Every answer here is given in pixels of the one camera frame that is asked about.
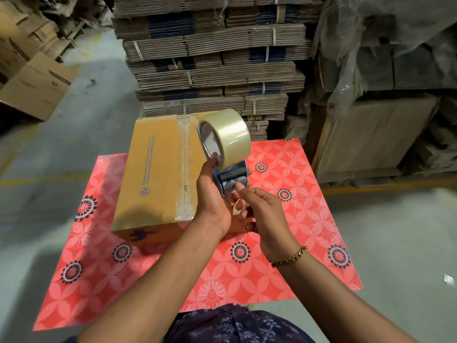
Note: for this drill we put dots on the pile of loose cardboard sheets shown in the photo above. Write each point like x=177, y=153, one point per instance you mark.
x=53, y=21

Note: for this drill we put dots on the white paper scrap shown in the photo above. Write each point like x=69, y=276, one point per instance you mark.
x=448, y=280

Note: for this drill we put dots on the clear packing tape roll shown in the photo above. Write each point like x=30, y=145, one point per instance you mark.
x=225, y=137

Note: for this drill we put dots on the open brown cardboard box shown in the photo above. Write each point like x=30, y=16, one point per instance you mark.
x=30, y=73

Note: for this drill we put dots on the large brown cardboard carton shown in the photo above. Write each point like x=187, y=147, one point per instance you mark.
x=371, y=139

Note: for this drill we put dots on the red floral table cover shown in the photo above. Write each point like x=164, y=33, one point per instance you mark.
x=200, y=242

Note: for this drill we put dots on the blue tape dispenser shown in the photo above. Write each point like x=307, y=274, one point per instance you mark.
x=228, y=175

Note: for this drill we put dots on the plastic-covered cardboard stack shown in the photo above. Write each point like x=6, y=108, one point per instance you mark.
x=389, y=42

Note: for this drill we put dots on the stack of flattened cardboard bundles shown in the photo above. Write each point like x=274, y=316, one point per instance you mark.
x=217, y=57

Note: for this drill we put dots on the person's right thumb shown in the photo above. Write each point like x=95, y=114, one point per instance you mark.
x=238, y=203

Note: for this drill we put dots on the person's left hand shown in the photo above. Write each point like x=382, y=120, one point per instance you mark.
x=211, y=201

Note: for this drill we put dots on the person's right hand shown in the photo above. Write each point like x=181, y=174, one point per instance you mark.
x=267, y=219

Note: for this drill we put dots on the person's left forearm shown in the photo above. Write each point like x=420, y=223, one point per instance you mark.
x=157, y=285

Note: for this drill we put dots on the taped brown cardboard box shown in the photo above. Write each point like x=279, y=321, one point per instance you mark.
x=160, y=178

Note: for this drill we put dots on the person's left thumb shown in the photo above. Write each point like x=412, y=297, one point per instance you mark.
x=216, y=160

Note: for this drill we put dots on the dark floral garment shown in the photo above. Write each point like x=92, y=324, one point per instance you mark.
x=235, y=326

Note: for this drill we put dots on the person's right forearm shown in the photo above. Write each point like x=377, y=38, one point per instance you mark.
x=335, y=303

